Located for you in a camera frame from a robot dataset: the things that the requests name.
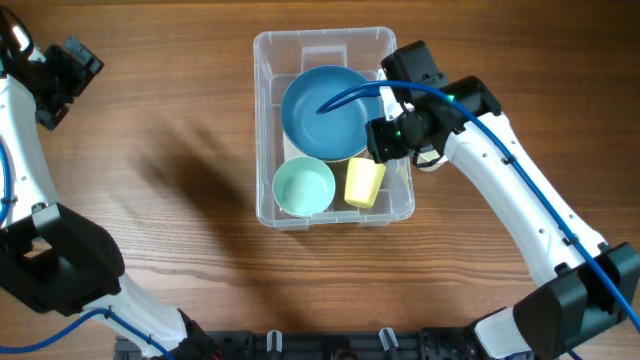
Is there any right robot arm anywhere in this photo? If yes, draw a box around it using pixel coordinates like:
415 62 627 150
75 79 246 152
367 77 639 359

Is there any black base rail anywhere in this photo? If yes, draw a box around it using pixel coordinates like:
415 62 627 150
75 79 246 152
113 327 481 360

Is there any yellow cup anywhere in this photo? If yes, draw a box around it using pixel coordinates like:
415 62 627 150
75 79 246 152
344 158 386 208

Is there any white label in container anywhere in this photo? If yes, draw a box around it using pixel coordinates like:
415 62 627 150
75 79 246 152
282 133 304 162

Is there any clear plastic storage container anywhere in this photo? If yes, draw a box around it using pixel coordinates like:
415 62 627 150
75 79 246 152
253 27 415 231

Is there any left blue cable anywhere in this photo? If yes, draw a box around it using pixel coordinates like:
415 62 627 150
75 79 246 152
0 142 174 360

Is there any dark blue bowl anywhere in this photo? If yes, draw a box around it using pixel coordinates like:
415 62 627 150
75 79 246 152
280 65 383 159

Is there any cream large bowl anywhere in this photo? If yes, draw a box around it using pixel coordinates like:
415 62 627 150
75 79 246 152
321 151 369 164

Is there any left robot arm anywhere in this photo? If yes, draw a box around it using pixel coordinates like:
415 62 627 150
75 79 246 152
1 6 223 359

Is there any mint green small bowl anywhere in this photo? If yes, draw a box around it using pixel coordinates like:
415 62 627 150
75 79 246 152
272 156 336 218

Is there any cream cup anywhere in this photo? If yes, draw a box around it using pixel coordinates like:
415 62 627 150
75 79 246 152
416 150 448 172

